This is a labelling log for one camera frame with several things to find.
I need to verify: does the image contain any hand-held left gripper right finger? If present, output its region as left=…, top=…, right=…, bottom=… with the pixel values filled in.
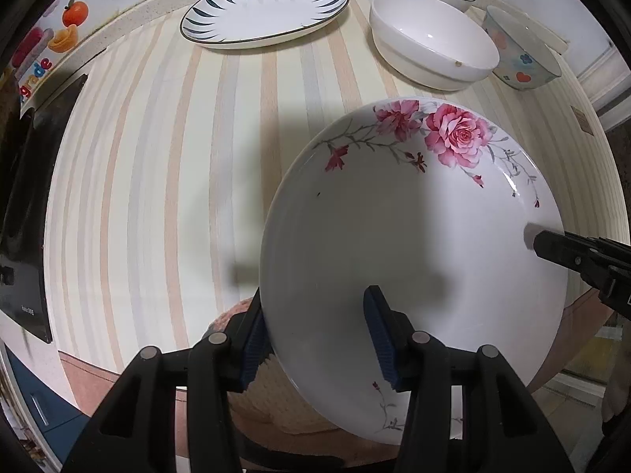
left=362, top=285, right=575, bottom=473

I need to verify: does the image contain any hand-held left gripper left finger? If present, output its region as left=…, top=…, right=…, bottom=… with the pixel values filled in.
left=62, top=288, right=274, bottom=473

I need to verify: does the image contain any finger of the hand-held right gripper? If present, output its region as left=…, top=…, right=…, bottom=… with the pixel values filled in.
left=535, top=229, right=631, bottom=321

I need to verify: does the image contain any white rose print plate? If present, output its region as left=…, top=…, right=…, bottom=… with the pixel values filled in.
left=259, top=97, right=568, bottom=447

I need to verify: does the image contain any bowl with heart flower print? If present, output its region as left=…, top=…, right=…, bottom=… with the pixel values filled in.
left=480, top=5, right=563, bottom=91

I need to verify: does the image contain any large plain white bowl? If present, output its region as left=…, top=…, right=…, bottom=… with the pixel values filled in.
left=370, top=0, right=501, bottom=92

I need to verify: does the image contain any blue leaf pattern plate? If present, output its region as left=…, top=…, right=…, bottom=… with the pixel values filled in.
left=180, top=0, right=351, bottom=51

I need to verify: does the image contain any brown cloth label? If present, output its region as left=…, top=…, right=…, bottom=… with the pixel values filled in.
left=572, top=106, right=593, bottom=135

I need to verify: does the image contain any striped tablecloth with cat print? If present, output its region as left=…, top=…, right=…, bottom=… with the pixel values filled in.
left=44, top=0, right=619, bottom=454

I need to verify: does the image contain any blue kitchen cabinet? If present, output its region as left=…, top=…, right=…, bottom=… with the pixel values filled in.
left=0, top=345, right=90, bottom=459

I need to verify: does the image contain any black induction cooktop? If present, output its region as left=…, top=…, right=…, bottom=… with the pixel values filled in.
left=0, top=74, right=90, bottom=346

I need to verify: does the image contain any white door frame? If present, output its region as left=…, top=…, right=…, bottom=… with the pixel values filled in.
left=577, top=42, right=631, bottom=129

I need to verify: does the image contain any colourful fruit wall sticker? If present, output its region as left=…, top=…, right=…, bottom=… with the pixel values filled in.
left=0, top=0, right=90, bottom=104

